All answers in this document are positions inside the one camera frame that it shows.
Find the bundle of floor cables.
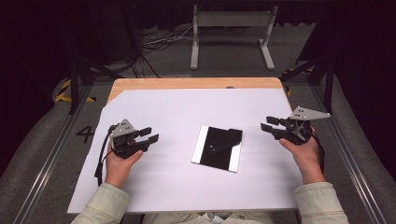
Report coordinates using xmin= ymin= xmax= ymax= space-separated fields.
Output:
xmin=135 ymin=23 xmax=194 ymax=78

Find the yellow black hazard tape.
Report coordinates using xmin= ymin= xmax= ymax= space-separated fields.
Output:
xmin=281 ymin=66 xmax=315 ymax=97
xmin=54 ymin=78 xmax=97 ymax=104

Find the white metal table frame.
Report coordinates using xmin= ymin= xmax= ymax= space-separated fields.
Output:
xmin=190 ymin=4 xmax=279 ymax=71

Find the hand-held gripper cable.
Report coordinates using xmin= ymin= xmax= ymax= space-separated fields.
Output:
xmin=93 ymin=123 xmax=119 ymax=187
xmin=309 ymin=128 xmax=327 ymax=174

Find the large white paper sheet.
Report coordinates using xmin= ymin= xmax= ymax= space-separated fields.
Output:
xmin=66 ymin=88 xmax=316 ymax=215

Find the person's torso in light jacket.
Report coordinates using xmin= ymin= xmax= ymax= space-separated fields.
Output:
xmin=141 ymin=211 xmax=276 ymax=224

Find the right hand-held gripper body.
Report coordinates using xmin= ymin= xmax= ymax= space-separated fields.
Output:
xmin=274 ymin=105 xmax=332 ymax=147

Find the wooden table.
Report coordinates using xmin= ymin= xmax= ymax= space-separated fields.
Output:
xmin=106 ymin=77 xmax=297 ymax=123

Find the right hand-held gripper cable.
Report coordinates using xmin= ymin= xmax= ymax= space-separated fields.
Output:
xmin=309 ymin=128 xmax=327 ymax=174

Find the black metal stand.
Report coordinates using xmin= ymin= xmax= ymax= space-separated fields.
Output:
xmin=66 ymin=55 xmax=125 ymax=116
xmin=279 ymin=55 xmax=336 ymax=115

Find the aluminium floor rail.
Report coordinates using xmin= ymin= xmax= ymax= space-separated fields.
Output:
xmin=12 ymin=85 xmax=94 ymax=224
xmin=311 ymin=85 xmax=388 ymax=224

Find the person's left hand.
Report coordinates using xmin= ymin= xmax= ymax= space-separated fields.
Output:
xmin=105 ymin=145 xmax=145 ymax=189

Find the left hand-held gripper cable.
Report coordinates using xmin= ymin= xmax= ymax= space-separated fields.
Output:
xmin=93 ymin=123 xmax=119 ymax=187

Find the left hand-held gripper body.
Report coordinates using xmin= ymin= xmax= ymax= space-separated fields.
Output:
xmin=108 ymin=119 xmax=150 ymax=160

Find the person's right hand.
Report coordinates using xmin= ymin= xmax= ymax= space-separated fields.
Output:
xmin=278 ymin=126 xmax=327 ymax=185

